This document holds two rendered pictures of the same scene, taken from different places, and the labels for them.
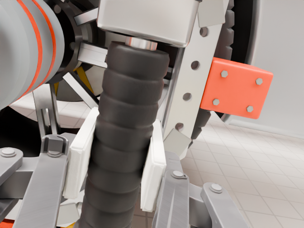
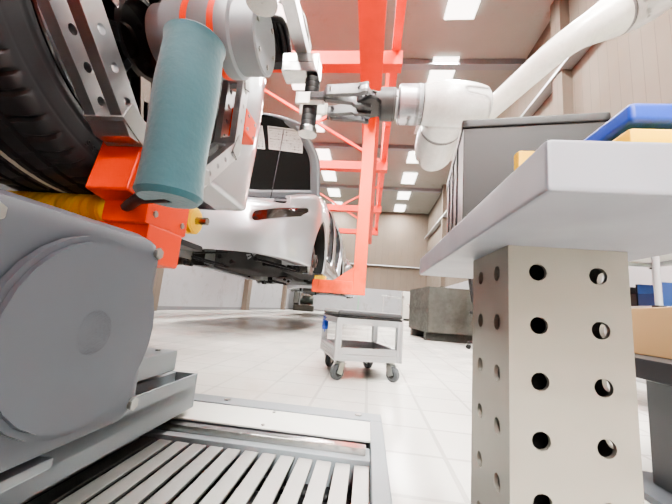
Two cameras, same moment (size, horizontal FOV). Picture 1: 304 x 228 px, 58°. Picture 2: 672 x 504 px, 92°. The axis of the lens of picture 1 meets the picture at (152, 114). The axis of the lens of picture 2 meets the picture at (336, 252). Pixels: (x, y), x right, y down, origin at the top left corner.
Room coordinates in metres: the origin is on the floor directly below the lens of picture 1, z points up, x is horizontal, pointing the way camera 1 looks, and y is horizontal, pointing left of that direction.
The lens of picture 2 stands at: (-0.08, 0.70, 0.35)
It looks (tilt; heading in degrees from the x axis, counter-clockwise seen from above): 9 degrees up; 282
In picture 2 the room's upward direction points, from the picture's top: 5 degrees clockwise
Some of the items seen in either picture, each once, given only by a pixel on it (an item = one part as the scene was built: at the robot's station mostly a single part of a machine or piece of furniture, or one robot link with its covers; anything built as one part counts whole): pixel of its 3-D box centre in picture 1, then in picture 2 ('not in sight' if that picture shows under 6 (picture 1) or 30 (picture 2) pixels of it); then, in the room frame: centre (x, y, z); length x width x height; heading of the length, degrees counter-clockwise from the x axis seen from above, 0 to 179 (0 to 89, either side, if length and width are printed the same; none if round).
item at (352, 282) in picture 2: not in sight; (345, 202); (0.75, -3.46, 1.75); 0.68 x 0.16 x 2.45; 6
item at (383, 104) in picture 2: not in sight; (376, 104); (0.00, 0.00, 0.83); 0.09 x 0.08 x 0.07; 6
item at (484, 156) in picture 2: not in sight; (507, 195); (-0.21, 0.25, 0.51); 0.20 x 0.14 x 0.13; 88
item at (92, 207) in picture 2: not in sight; (65, 208); (0.55, 0.23, 0.49); 0.29 x 0.06 x 0.06; 6
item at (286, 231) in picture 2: not in sight; (283, 234); (1.97, -4.42, 1.49); 4.95 x 1.86 x 1.59; 96
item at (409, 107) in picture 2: not in sight; (408, 104); (-0.07, -0.01, 0.83); 0.09 x 0.06 x 0.09; 96
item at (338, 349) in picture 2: not in sight; (357, 341); (0.16, -1.16, 0.17); 0.43 x 0.36 x 0.34; 114
